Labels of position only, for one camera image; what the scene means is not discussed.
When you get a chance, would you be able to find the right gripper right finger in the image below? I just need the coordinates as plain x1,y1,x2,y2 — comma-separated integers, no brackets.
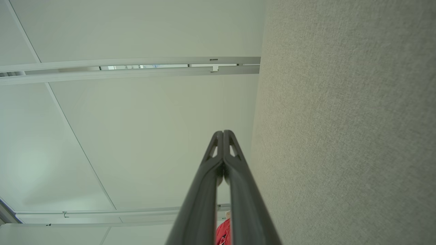
223,130,282,245

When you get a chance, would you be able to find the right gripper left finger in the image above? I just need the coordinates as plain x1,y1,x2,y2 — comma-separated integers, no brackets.
165,131,224,245

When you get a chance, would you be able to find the red shirt with white sleeves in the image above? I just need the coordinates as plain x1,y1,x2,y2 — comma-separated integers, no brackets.
216,211,231,245

